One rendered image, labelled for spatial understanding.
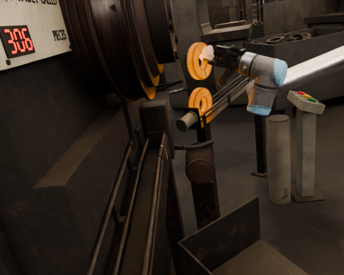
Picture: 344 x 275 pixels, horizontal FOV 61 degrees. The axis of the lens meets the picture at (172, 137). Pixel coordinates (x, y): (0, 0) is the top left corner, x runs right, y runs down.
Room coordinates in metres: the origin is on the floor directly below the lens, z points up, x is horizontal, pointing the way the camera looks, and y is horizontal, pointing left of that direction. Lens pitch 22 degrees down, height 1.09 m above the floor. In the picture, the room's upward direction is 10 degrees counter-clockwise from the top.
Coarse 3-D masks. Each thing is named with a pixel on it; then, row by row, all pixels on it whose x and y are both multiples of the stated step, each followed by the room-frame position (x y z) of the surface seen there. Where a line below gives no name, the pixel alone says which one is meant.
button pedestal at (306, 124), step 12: (288, 96) 1.59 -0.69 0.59; (300, 108) 1.39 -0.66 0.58; (312, 108) 1.37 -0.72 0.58; (300, 120) 1.47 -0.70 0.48; (312, 120) 1.44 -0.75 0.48; (300, 132) 1.47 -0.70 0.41; (312, 132) 1.44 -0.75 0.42; (300, 144) 1.47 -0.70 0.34; (312, 144) 1.44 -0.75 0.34; (300, 156) 1.47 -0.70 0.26; (312, 156) 1.44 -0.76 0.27; (300, 168) 1.47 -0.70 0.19; (312, 168) 1.44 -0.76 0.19; (300, 180) 1.47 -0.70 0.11; (312, 180) 1.44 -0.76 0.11; (300, 192) 1.47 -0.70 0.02; (312, 192) 1.44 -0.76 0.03
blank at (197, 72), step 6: (192, 48) 1.27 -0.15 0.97; (198, 48) 1.27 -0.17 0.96; (192, 54) 1.24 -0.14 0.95; (198, 54) 1.27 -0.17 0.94; (192, 60) 1.24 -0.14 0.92; (198, 60) 1.26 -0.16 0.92; (192, 66) 1.24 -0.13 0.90; (198, 66) 1.26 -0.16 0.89; (204, 66) 1.31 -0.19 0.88; (210, 66) 1.33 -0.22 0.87; (192, 72) 1.25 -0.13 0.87; (198, 72) 1.26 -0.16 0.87; (204, 72) 1.29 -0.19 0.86; (198, 78) 1.26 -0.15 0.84; (204, 78) 1.29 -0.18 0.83
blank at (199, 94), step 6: (198, 90) 1.29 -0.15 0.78; (204, 90) 1.32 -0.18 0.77; (192, 96) 1.28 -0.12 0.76; (198, 96) 1.28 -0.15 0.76; (204, 96) 1.32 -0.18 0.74; (210, 96) 1.36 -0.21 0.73; (192, 102) 1.26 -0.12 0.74; (198, 102) 1.28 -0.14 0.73; (204, 102) 1.34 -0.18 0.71; (210, 102) 1.35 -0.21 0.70; (198, 108) 1.27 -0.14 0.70; (204, 108) 1.33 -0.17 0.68
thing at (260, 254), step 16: (240, 208) 0.49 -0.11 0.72; (256, 208) 0.51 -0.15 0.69; (208, 224) 0.46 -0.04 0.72; (224, 224) 0.47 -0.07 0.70; (240, 224) 0.49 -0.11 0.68; (256, 224) 0.51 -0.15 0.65; (192, 240) 0.43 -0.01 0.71; (208, 240) 0.45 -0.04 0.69; (224, 240) 0.47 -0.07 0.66; (240, 240) 0.49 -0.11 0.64; (256, 240) 0.51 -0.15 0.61; (192, 256) 0.38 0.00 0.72; (208, 256) 0.45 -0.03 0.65; (224, 256) 0.47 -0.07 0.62; (240, 256) 0.48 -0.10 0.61; (256, 256) 0.47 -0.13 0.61; (272, 256) 0.46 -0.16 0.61; (192, 272) 0.39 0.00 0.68; (208, 272) 0.34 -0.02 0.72; (224, 272) 0.44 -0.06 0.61; (240, 272) 0.44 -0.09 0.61; (256, 272) 0.43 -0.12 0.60; (272, 272) 0.43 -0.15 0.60; (288, 272) 0.42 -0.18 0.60; (304, 272) 0.42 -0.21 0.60
